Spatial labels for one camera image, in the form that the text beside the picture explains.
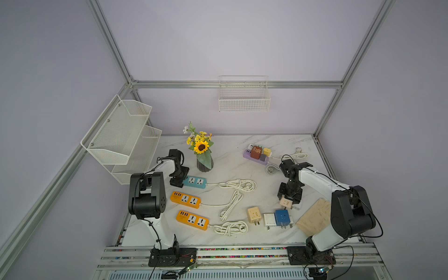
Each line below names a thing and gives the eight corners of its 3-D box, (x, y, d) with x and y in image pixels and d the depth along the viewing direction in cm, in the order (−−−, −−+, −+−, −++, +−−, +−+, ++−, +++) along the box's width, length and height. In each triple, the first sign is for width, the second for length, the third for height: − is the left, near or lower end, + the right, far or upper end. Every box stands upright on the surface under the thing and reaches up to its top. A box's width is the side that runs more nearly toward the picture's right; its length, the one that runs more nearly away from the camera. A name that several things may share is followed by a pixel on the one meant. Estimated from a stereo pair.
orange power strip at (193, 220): (176, 220, 86) (174, 218, 83) (180, 211, 89) (179, 209, 86) (206, 231, 83) (206, 229, 80) (210, 221, 86) (210, 219, 83)
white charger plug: (265, 230, 82) (266, 228, 80) (263, 215, 87) (264, 213, 85) (275, 230, 82) (277, 228, 80) (273, 215, 87) (274, 213, 85)
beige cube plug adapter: (248, 225, 83) (249, 222, 79) (247, 209, 88) (248, 206, 84) (260, 225, 83) (262, 222, 79) (259, 209, 88) (260, 206, 84)
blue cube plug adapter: (275, 228, 83) (277, 225, 79) (273, 213, 87) (275, 209, 84) (288, 228, 83) (291, 225, 79) (285, 213, 87) (287, 209, 84)
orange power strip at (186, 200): (169, 202, 91) (167, 200, 89) (173, 193, 95) (172, 190, 93) (199, 209, 89) (198, 207, 87) (202, 199, 92) (202, 197, 90)
